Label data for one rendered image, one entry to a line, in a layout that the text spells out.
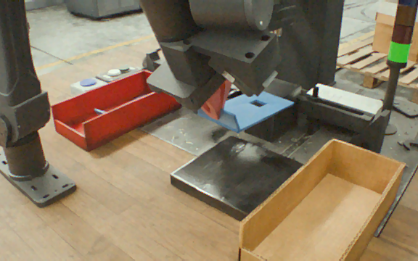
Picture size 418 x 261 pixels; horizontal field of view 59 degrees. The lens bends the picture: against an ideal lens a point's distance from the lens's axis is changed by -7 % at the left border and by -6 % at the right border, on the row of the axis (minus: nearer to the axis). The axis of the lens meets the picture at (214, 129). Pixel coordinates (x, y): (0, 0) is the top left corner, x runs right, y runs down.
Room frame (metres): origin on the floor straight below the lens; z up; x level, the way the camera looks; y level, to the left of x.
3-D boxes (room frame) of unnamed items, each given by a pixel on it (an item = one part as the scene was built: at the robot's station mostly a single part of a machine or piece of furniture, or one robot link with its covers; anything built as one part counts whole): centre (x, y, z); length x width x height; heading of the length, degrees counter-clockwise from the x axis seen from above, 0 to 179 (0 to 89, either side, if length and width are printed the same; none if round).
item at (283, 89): (0.73, -0.06, 0.98); 0.20 x 0.10 x 0.01; 51
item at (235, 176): (0.51, -0.05, 0.91); 0.17 x 0.16 x 0.02; 51
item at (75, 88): (0.85, 0.30, 0.90); 0.07 x 0.07 x 0.06; 51
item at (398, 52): (0.69, -0.35, 1.07); 0.04 x 0.04 x 0.03
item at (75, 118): (0.73, 0.20, 0.93); 0.25 x 0.12 x 0.06; 141
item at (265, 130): (0.73, -0.06, 0.94); 0.20 x 0.10 x 0.07; 51
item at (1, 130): (0.52, 0.31, 1.00); 0.09 x 0.06 x 0.06; 153
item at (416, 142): (0.68, -0.44, 0.90); 0.22 x 0.05 x 0.01; 141
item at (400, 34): (0.69, -0.35, 1.10); 0.04 x 0.04 x 0.03
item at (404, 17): (0.69, -0.35, 1.14); 0.04 x 0.04 x 0.03
